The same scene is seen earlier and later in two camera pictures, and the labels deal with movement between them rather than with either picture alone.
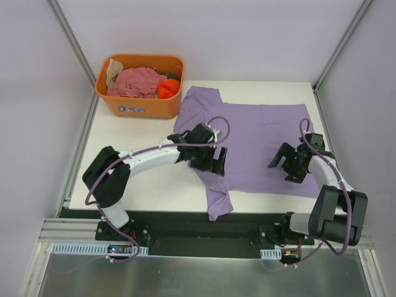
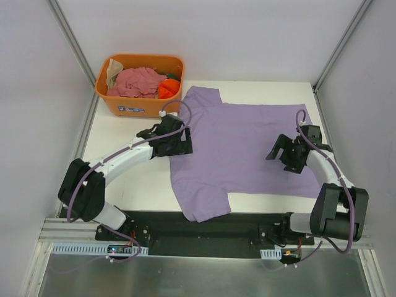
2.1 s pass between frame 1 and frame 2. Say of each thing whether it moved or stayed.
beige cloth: stayed
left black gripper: moved
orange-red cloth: stayed
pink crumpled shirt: stayed
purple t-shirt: moved
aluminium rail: stayed
